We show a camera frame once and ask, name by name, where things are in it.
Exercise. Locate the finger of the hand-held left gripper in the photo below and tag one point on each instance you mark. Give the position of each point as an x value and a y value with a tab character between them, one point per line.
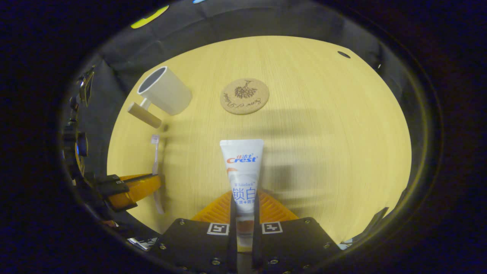
137	190

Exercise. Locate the white toothpaste tube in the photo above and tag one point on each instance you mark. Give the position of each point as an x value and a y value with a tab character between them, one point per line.
242	171

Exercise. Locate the wooden desktop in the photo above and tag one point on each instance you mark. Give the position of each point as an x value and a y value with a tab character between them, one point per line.
323	133

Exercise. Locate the white toothbrush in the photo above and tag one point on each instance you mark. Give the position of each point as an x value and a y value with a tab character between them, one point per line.
155	156

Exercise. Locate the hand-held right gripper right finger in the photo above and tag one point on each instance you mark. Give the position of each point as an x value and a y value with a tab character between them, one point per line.
293	247

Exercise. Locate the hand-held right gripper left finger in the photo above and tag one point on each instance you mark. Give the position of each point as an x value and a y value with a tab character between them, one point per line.
198	247

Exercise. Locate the round cork coaster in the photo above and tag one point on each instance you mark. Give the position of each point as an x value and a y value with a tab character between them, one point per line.
244	96

